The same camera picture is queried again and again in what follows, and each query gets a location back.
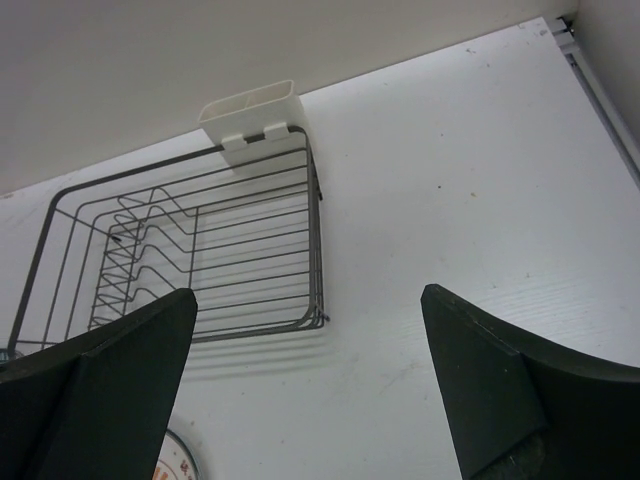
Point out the white cutlery holder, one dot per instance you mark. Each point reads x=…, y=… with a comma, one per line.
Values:
x=257, y=123

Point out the wire dish rack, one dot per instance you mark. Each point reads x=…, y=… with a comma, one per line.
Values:
x=246, y=240

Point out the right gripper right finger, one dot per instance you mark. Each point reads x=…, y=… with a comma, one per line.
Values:
x=520, y=406

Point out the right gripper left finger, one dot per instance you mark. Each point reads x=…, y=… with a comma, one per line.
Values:
x=97, y=406

